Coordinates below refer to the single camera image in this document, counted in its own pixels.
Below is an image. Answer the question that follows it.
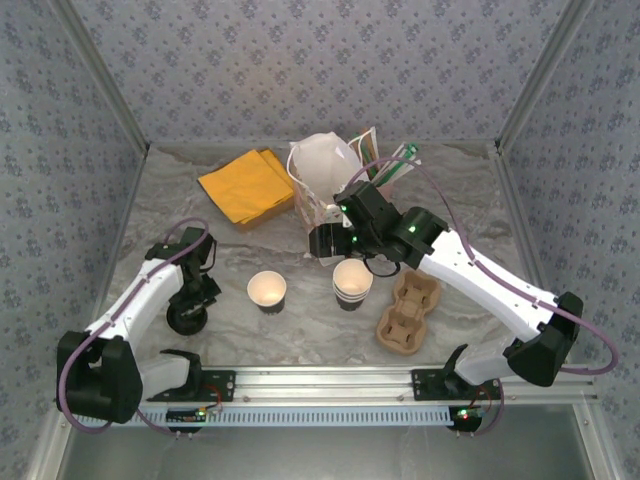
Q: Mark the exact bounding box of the aluminium side rail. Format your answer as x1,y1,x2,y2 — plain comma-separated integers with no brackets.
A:
494,143,621,480

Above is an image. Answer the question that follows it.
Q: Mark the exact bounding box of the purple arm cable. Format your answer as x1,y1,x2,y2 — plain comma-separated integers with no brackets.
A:
343,157,621,437
57,218,211,437

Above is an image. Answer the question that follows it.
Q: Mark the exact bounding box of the aluminium frame post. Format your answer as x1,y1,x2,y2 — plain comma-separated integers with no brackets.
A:
47,0,151,154
494,0,599,151

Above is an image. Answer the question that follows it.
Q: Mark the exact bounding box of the cartoon animal paper bag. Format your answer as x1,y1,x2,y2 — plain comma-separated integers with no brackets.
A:
285,132,376,269

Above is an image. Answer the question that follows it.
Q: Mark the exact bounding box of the white wrapped straw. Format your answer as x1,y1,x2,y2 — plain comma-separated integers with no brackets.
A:
348,126,377,179
382,157,425,189
377,142,409,181

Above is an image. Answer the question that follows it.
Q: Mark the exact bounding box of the black right camera cable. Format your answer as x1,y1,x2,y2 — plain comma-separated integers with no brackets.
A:
360,252,402,279

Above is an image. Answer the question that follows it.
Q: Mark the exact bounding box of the aluminium back rail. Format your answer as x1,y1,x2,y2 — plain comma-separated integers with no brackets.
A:
148,141,501,150

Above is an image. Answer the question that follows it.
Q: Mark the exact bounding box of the yellow paper napkin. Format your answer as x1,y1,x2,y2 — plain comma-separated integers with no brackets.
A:
197,148,296,225
227,147,297,229

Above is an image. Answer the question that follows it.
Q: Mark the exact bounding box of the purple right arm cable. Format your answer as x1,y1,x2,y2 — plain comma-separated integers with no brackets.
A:
343,157,621,437

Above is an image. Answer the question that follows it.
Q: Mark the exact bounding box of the pink straw holder cup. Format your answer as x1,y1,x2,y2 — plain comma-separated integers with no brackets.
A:
372,172,396,201

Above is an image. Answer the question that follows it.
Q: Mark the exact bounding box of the white slotted cable duct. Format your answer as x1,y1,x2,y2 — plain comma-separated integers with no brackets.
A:
134,404,454,429

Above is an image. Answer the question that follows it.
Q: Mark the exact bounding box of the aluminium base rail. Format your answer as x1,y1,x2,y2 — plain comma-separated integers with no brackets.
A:
134,364,599,406

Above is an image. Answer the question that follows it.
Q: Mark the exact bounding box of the small circuit board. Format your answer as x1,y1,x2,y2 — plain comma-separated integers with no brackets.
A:
166,407,209,426
448,405,489,425

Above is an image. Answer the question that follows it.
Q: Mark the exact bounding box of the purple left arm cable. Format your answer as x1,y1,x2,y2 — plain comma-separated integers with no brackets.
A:
57,218,211,437

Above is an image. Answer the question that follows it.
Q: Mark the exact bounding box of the green drinking straw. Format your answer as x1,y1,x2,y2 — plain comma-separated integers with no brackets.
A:
355,133,375,176

